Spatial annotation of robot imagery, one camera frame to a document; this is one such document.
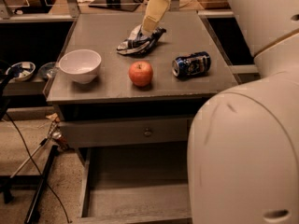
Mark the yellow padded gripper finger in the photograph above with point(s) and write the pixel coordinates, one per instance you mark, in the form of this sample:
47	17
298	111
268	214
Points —
155	10

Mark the blue chip bag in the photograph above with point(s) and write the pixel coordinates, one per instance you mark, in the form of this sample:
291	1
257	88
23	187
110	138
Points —
138	44

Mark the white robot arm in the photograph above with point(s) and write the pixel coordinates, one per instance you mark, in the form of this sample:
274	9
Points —
243	146

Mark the grey wooden drawer cabinet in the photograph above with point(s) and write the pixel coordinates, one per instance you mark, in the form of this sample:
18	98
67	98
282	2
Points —
112	95

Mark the closed grey top drawer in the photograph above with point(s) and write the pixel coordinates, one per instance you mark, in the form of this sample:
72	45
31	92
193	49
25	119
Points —
117	132

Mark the open grey middle drawer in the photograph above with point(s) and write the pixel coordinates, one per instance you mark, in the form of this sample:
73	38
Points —
135	184

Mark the black monitor stand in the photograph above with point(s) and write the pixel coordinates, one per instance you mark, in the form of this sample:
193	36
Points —
120	5

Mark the blue soda can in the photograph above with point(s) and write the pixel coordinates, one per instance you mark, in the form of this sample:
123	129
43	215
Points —
191	65

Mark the red apple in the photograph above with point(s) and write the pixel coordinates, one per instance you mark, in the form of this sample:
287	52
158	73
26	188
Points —
140	73

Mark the white ceramic bowl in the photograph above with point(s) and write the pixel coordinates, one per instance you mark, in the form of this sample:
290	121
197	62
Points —
81	65

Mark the small dark glass bowl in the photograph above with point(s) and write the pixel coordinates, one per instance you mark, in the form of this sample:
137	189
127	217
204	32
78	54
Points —
48	70

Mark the small bowl with items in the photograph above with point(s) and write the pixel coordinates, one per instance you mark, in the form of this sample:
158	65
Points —
21	71

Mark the silver rod tool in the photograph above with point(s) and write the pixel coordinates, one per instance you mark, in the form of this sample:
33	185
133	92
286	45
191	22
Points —
31	153

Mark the black metal stand base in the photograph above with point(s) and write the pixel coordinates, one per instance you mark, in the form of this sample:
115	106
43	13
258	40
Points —
38	182

